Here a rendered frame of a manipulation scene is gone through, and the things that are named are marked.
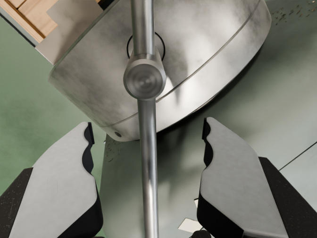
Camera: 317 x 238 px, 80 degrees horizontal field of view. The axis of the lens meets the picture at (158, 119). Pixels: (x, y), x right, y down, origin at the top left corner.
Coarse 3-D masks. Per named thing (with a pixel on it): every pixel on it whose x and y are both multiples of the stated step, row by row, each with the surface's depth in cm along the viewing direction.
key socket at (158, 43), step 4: (132, 36) 17; (156, 36) 17; (132, 40) 17; (156, 40) 17; (160, 40) 17; (128, 44) 17; (132, 44) 17; (156, 44) 17; (160, 44) 17; (128, 48) 17; (132, 48) 17; (160, 48) 17; (128, 52) 17; (160, 52) 17; (160, 56) 17
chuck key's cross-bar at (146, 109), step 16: (144, 0) 9; (144, 16) 9; (144, 32) 10; (144, 48) 10; (144, 112) 12; (144, 128) 13; (144, 144) 13; (144, 160) 14; (144, 176) 14; (144, 192) 14; (144, 208) 15; (144, 224) 15
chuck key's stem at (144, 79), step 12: (156, 48) 14; (132, 60) 10; (144, 60) 9; (156, 60) 10; (132, 72) 9; (144, 72) 9; (156, 72) 9; (132, 84) 10; (144, 84) 10; (156, 84) 10; (132, 96) 10; (144, 96) 10; (156, 96) 10
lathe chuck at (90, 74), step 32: (128, 0) 15; (160, 0) 16; (192, 0) 16; (224, 0) 17; (256, 0) 20; (96, 32) 16; (128, 32) 16; (160, 32) 16; (192, 32) 17; (224, 32) 18; (64, 64) 19; (96, 64) 18; (192, 64) 18; (96, 96) 21; (128, 96) 20; (160, 96) 19
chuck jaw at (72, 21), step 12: (60, 0) 25; (72, 0) 25; (84, 0) 26; (48, 12) 25; (60, 12) 25; (72, 12) 26; (84, 12) 26; (96, 12) 26; (60, 24) 26; (72, 24) 26; (84, 24) 26; (48, 36) 26; (60, 36) 26; (72, 36) 27; (36, 48) 26; (48, 48) 26; (60, 48) 27; (48, 60) 27
